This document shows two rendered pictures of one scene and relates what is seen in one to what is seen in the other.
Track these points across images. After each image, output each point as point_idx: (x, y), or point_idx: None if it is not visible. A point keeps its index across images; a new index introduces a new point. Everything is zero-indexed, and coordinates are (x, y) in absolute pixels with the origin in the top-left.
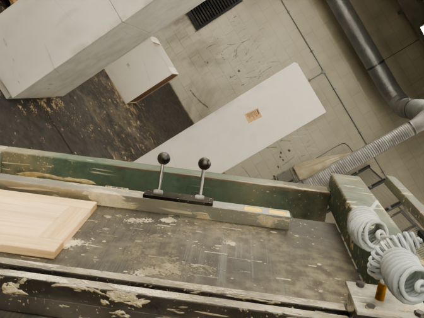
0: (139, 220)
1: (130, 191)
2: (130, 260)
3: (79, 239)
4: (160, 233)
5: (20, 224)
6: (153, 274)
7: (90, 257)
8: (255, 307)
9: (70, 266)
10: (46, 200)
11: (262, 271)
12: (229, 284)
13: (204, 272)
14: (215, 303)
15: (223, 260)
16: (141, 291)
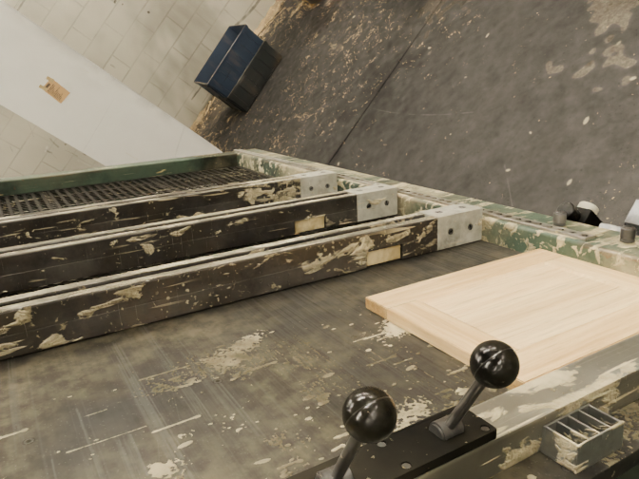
0: (406, 416)
1: (519, 415)
2: (288, 345)
3: (398, 335)
4: (324, 410)
5: (477, 302)
6: (234, 343)
7: (337, 325)
8: (49, 289)
9: (334, 310)
10: (571, 340)
11: (59, 430)
12: (113, 379)
13: (165, 377)
14: (98, 278)
15: (150, 413)
16: (181, 262)
